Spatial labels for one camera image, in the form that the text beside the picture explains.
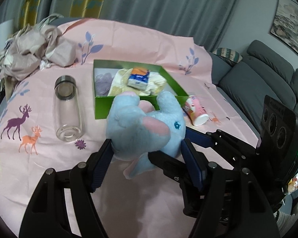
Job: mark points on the striped green cushion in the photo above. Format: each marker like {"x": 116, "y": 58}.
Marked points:
{"x": 228, "y": 54}

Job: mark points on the crumpled white tissue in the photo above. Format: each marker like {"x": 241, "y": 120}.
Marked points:
{"x": 45, "y": 64}

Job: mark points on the person's right forearm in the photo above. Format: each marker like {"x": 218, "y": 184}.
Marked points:
{"x": 285, "y": 223}

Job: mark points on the pink printed cup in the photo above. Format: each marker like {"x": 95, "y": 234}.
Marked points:
{"x": 196, "y": 109}

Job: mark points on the grey sofa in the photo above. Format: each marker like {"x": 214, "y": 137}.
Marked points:
{"x": 263, "y": 79}

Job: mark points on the framed landscape painting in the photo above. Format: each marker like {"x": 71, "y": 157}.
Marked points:
{"x": 290, "y": 27}

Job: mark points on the colourful printed tissue packet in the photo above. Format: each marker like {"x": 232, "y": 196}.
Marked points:
{"x": 137, "y": 79}

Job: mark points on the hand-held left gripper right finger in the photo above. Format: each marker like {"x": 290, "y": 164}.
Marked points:
{"x": 192, "y": 163}

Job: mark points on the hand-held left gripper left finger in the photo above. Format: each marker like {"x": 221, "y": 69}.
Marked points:
{"x": 101, "y": 163}

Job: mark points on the blue plush elephant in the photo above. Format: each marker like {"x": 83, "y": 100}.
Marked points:
{"x": 144, "y": 129}

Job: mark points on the lavender fuzzy cloth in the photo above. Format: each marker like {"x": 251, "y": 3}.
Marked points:
{"x": 103, "y": 83}

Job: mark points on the grey yellow printed curtain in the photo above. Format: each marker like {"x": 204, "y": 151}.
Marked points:
{"x": 151, "y": 2}

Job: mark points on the pink deer printed sheet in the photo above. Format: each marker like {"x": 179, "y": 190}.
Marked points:
{"x": 139, "y": 39}

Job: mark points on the crumpled pale pink cloth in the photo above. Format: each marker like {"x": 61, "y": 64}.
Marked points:
{"x": 57, "y": 49}

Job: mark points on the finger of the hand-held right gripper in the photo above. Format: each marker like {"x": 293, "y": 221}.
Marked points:
{"x": 168, "y": 163}
{"x": 201, "y": 138}

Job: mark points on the green cardboard box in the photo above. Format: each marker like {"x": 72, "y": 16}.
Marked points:
{"x": 101, "y": 106}

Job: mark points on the yellow white checked towel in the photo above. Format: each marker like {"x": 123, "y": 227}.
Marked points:
{"x": 119, "y": 84}

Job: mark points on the white container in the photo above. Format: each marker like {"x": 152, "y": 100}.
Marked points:
{"x": 5, "y": 29}

